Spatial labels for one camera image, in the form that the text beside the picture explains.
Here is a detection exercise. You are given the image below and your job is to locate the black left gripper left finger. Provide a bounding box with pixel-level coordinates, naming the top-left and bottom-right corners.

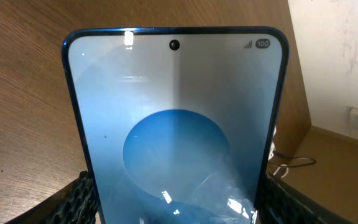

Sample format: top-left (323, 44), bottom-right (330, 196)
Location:
top-left (7, 171), bottom-right (98, 224)

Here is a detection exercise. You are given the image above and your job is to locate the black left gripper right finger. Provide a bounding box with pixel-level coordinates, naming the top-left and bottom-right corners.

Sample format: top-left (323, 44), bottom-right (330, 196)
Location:
top-left (255, 173), bottom-right (352, 224)

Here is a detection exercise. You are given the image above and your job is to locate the black USB charging cable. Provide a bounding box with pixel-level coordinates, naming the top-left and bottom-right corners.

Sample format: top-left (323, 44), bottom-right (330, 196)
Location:
top-left (272, 151), bottom-right (317, 169)

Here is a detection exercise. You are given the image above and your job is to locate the blue Galaxy smartphone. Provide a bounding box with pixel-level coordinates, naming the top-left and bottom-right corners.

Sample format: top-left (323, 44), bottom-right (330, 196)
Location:
top-left (62, 26), bottom-right (289, 223)

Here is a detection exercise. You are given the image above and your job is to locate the white power strip cord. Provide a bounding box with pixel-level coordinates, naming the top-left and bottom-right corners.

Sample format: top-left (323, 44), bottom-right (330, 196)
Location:
top-left (267, 124), bottom-right (289, 179)

